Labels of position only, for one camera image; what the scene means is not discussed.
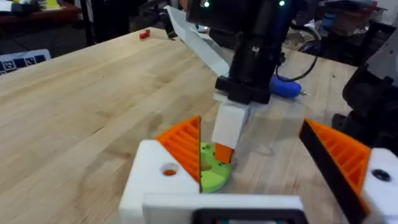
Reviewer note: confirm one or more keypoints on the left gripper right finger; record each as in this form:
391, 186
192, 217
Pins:
345, 161

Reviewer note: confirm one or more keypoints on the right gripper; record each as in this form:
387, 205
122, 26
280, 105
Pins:
255, 46

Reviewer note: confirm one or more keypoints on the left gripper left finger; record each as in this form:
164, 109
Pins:
152, 183

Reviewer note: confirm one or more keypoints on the blue electric screwdriver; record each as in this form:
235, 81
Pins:
284, 87

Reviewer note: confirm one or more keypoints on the green disc with holes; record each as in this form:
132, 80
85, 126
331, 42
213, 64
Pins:
214, 179

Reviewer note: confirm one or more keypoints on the upright flat wrist plate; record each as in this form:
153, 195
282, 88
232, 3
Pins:
200, 45

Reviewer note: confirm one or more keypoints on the small red toy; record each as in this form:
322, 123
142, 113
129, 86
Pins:
144, 34

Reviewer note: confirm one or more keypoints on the board with black square markers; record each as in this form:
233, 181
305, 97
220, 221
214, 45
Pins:
21, 61

